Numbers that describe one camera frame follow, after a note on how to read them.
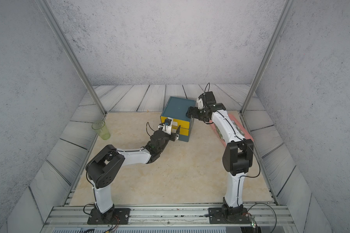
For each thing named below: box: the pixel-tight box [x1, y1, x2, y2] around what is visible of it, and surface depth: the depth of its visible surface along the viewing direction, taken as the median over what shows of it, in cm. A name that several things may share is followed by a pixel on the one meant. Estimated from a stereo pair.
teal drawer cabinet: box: [159, 96, 197, 143], surface depth 93 cm
